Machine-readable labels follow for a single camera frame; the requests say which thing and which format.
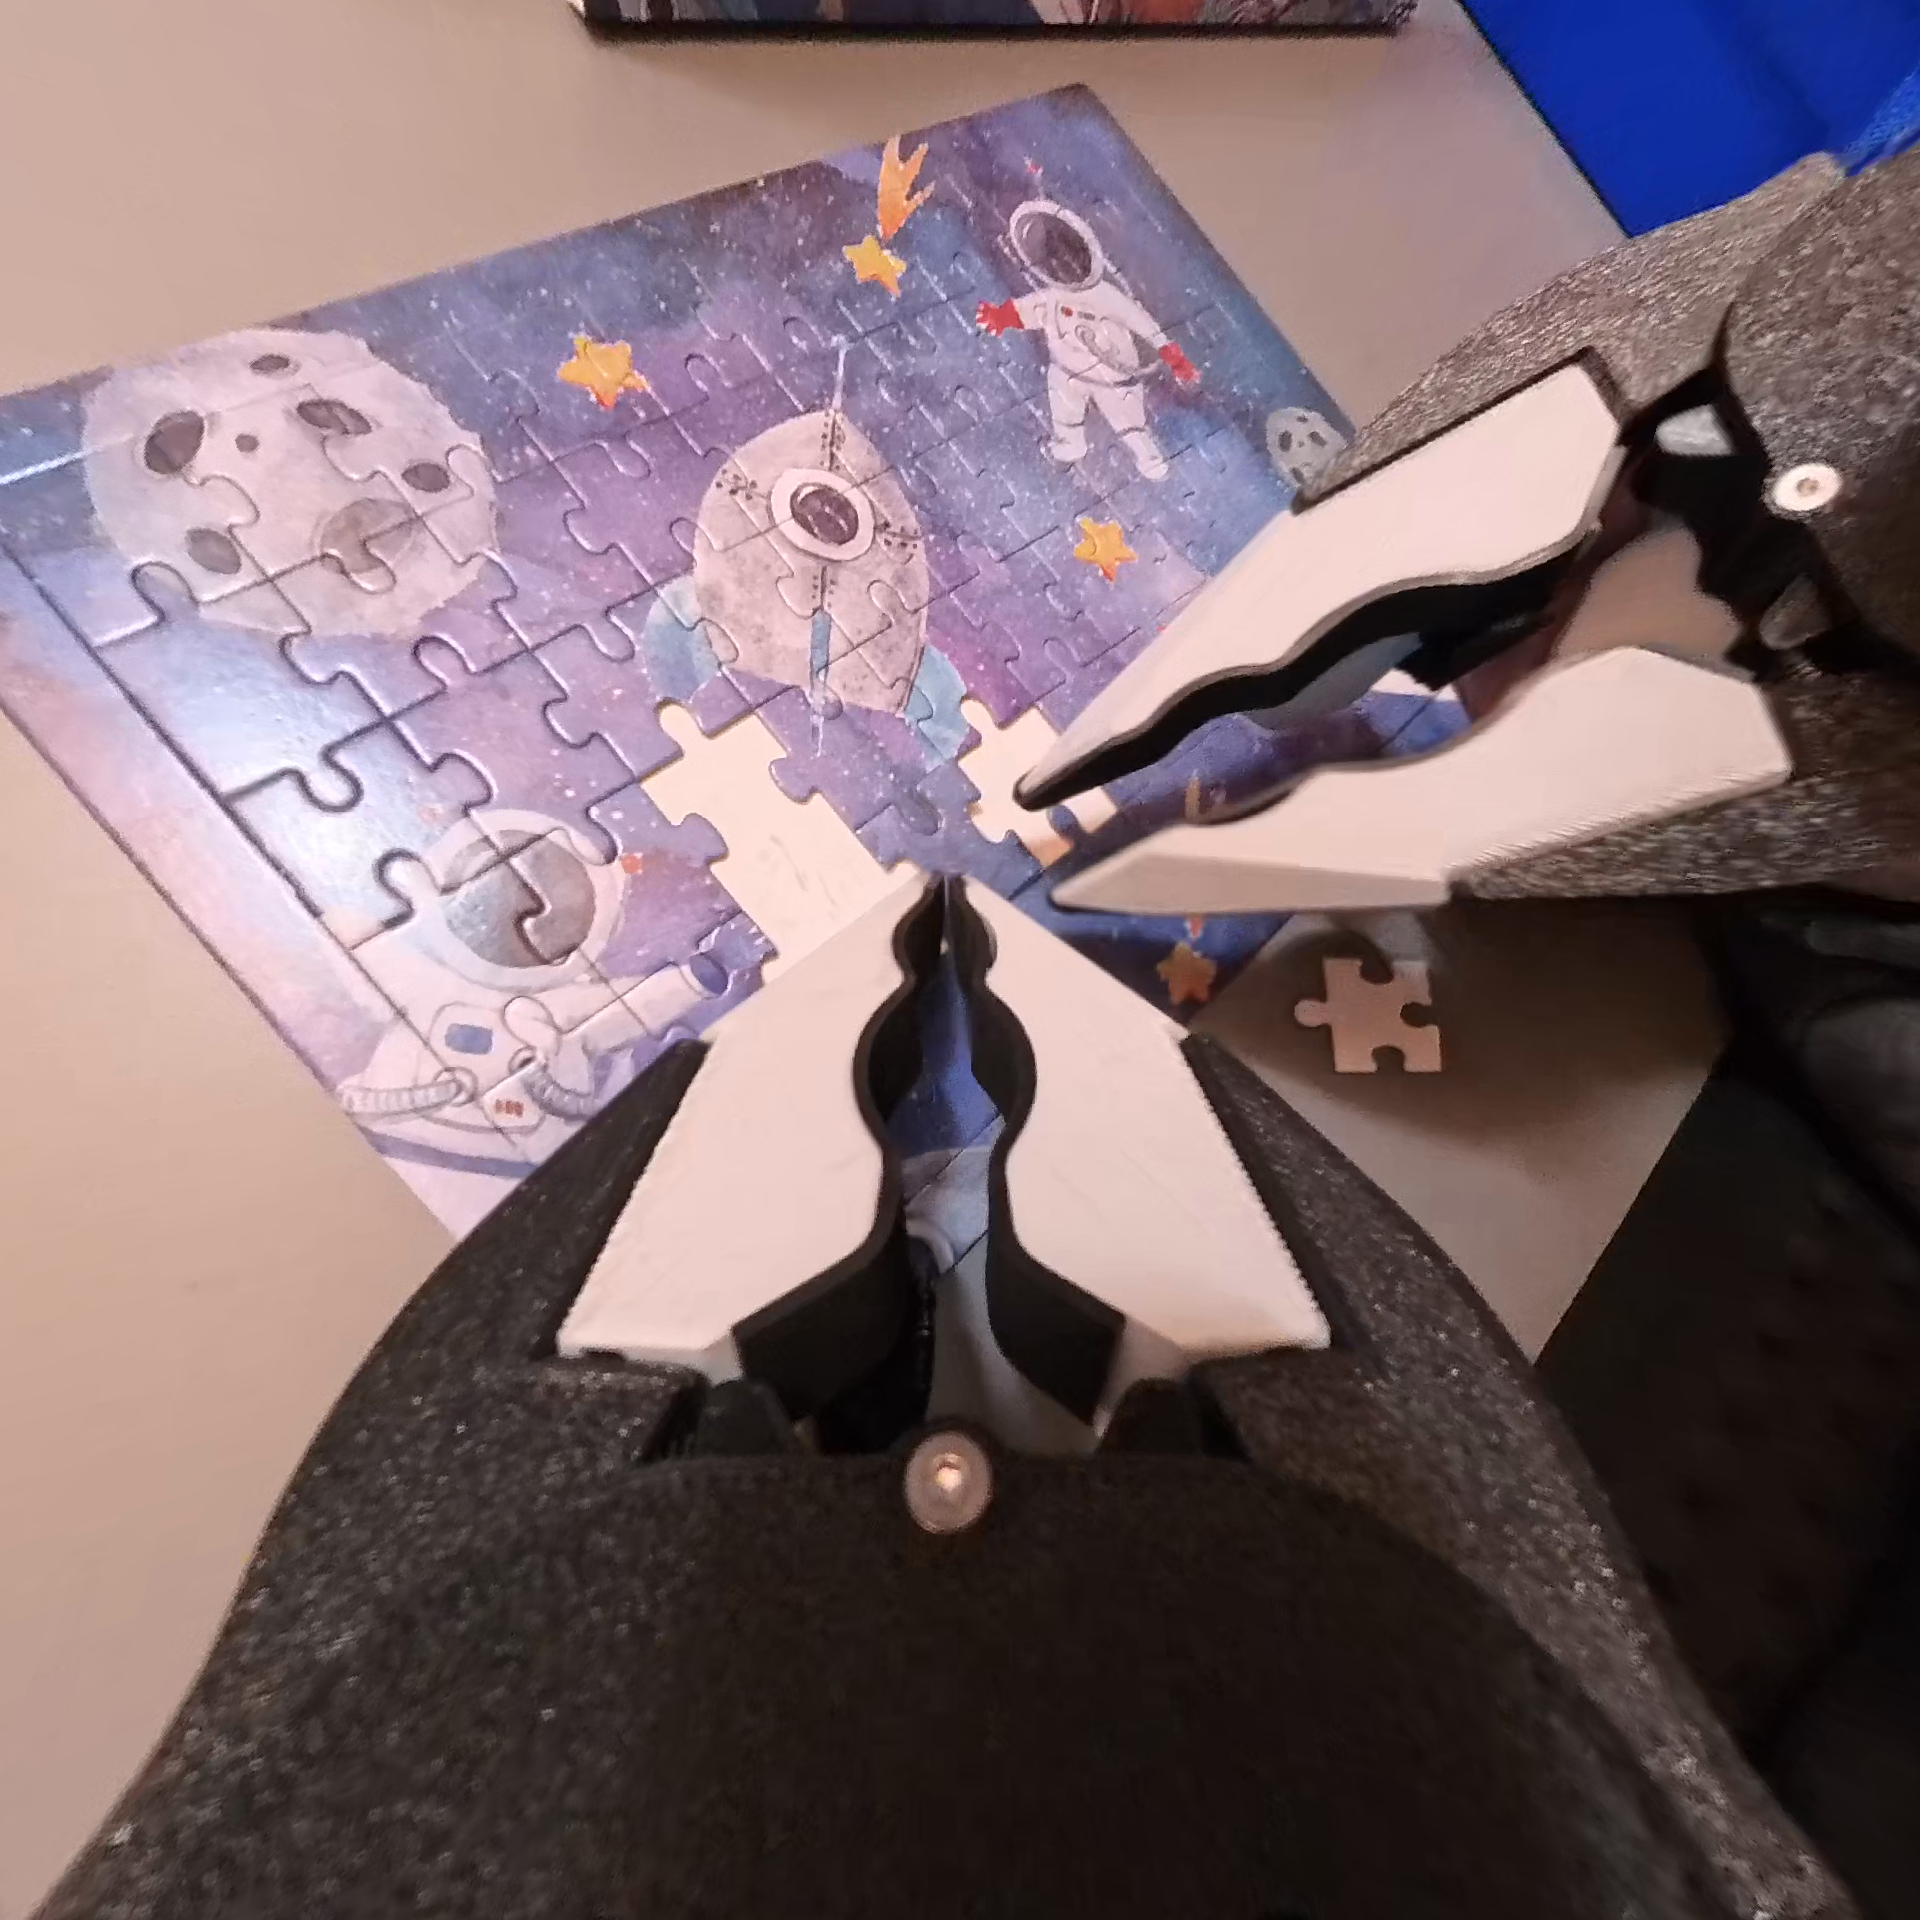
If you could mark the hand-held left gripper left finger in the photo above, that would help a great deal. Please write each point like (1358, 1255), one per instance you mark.
(735, 1184)

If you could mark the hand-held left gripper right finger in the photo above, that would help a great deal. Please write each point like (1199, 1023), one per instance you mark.
(1155, 1184)

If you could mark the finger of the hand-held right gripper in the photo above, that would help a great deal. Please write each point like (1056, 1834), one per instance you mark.
(1500, 796)
(1396, 524)

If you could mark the blue plastic bin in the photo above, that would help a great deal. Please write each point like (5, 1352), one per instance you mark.
(1682, 75)

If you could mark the space jigsaw puzzle board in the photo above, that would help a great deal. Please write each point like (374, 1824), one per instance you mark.
(451, 629)

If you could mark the grey desk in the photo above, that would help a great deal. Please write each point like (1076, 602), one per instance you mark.
(150, 1125)

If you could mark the printed jigsaw puzzle box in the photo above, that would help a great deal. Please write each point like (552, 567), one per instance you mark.
(974, 15)

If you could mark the white-backed jigsaw puzzle piece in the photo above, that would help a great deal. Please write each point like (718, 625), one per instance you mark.
(1372, 1019)

